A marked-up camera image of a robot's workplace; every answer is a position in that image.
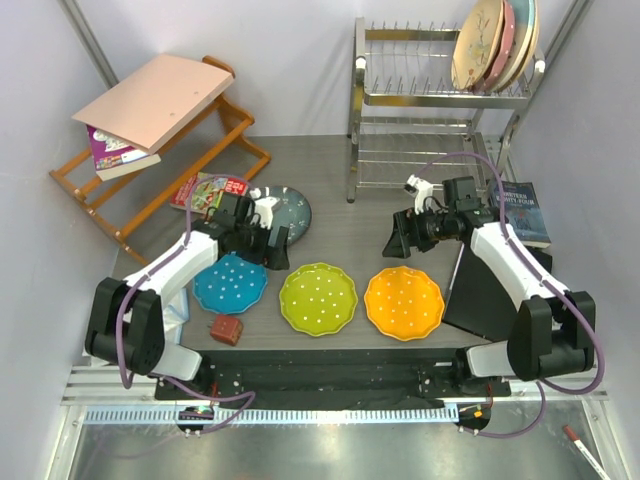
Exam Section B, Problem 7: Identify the metal dish rack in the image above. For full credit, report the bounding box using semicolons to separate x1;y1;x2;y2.
346;17;546;202

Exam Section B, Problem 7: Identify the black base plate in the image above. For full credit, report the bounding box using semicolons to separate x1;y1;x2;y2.
186;348;511;411

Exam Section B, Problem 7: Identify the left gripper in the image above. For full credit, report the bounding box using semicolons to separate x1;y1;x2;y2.
235;218;289;271

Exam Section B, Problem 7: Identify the green dotted plate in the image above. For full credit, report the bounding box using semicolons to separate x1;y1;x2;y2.
279;262;358;337

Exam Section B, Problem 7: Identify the black box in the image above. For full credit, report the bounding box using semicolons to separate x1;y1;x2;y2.
442;239;554;344

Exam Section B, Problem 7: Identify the cream blue rimmed plate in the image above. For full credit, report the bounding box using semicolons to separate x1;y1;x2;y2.
492;0;537;92

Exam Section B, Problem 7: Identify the wooden rack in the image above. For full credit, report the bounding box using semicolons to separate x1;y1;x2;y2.
48;55;272;266

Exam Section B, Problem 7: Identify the white cloth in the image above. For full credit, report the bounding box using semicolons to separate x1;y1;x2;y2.
82;289;192;369

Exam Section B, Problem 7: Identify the blue dotted plate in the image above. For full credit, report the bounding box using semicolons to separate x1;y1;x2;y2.
192;254;268;315

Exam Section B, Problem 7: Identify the pink folder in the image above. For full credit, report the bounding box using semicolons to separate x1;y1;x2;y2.
73;54;234;153

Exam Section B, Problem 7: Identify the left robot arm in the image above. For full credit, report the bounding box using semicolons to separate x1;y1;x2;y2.
85;194;289;399

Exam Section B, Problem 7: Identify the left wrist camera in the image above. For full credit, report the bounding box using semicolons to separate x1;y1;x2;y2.
254;196;281;230

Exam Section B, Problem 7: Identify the pink dotted plate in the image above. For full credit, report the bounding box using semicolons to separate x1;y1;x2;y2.
474;1;516;94

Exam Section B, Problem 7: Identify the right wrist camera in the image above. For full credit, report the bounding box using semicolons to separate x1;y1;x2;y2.
404;175;434;214

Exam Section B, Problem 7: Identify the cream floral plate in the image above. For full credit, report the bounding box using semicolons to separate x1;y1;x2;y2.
451;0;504;90

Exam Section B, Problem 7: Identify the dark blue-grey plate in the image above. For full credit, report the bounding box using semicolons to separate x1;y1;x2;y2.
249;185;312;246

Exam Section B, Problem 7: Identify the brown square block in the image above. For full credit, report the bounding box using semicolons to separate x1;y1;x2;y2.
209;314;244;346

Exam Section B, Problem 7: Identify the dark blue paperback book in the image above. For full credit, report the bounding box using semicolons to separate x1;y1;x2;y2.
502;181;551;249

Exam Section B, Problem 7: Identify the orange dotted plate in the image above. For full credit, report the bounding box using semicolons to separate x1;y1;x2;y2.
364;266;445;342

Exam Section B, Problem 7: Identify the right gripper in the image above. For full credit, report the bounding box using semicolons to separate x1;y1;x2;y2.
384;202;457;258

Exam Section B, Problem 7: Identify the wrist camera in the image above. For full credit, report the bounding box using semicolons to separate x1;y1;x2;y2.
404;175;434;214
254;196;281;230

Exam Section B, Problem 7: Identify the red white marker pen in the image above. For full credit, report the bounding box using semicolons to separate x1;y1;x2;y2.
562;425;611;480

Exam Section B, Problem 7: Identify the purple white book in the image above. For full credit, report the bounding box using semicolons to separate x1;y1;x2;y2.
86;125;161;181

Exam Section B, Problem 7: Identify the red comic book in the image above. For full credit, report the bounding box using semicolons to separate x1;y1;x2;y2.
169;172;249;214

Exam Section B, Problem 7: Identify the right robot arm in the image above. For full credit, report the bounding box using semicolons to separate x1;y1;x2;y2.
382;175;596;395

